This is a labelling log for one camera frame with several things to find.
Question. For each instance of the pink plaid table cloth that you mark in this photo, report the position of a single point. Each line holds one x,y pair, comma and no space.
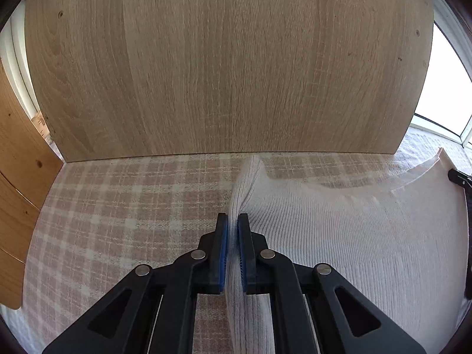
101,218

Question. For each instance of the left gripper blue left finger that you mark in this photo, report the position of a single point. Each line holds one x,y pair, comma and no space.
152,310

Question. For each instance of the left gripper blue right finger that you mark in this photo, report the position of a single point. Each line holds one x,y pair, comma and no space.
315,309

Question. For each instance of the knotty pine plank board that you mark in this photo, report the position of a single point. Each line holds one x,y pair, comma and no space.
28,169

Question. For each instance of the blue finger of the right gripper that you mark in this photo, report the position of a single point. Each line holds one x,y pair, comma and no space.
460,178

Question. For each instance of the cream knit garment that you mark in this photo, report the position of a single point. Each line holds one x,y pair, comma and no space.
402,242

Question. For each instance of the large light wooden board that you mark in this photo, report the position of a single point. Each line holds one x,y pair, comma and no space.
125,78

